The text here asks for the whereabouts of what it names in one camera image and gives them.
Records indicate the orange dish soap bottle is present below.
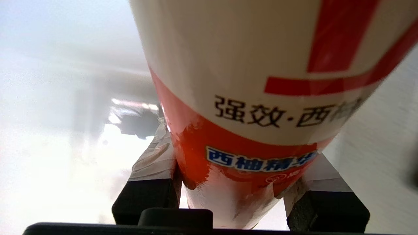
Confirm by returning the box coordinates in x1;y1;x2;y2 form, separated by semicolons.
129;0;418;229

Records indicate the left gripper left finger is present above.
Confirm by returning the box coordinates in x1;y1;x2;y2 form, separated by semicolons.
112;122;182;226

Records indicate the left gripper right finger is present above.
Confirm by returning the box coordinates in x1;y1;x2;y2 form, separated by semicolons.
283;153;370;233

